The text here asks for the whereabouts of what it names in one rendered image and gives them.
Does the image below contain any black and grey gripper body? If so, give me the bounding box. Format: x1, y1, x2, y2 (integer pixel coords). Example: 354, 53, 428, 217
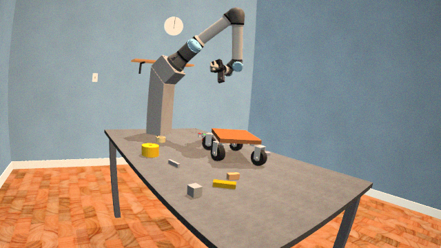
214, 59, 227, 73

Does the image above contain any orange wooden dolly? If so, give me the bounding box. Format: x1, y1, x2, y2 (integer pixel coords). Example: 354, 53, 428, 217
198, 128, 267, 166

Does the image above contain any yellow rectangular block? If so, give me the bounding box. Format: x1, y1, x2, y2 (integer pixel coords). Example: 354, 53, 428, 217
213, 180, 236, 189

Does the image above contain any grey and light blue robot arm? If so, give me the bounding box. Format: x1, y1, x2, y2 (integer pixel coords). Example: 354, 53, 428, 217
167, 8, 245, 83

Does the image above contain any yellow short cylinder with center hole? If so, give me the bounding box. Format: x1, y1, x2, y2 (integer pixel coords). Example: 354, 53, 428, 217
142, 143, 159, 158

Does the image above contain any tan roll of masking tape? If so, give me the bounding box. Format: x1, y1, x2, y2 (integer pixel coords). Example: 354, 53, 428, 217
156, 136, 165, 143

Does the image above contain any small orange block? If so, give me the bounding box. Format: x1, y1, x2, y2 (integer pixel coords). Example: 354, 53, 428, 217
227, 172, 240, 180

